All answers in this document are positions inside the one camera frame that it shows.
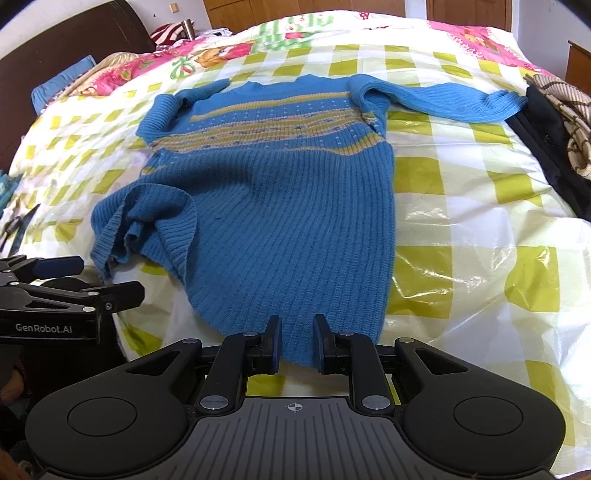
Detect red white striped cloth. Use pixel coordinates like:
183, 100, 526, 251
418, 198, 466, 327
150, 22, 186, 48

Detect dark wooden headboard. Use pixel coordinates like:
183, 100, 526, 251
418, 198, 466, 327
0, 1, 154, 170

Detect black folded garment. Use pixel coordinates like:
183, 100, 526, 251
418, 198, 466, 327
507, 86, 590, 221

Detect brown wooden wardrobe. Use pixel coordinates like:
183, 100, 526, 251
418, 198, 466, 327
202, 0, 514, 33

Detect wooden side cabinet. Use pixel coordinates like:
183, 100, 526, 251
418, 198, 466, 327
565, 40, 591, 95

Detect blue knitted sweater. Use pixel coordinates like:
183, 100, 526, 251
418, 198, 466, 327
91, 74, 525, 365

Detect scissors with black handles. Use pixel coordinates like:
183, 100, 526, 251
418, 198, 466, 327
1, 204, 39, 258

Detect blue pillow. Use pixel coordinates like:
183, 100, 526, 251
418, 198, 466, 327
31, 55, 96, 116

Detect steel thermos bottle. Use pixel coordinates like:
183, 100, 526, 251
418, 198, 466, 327
182, 19, 195, 40

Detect beige brown patterned sweater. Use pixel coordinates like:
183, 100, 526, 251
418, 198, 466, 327
526, 73, 590, 180

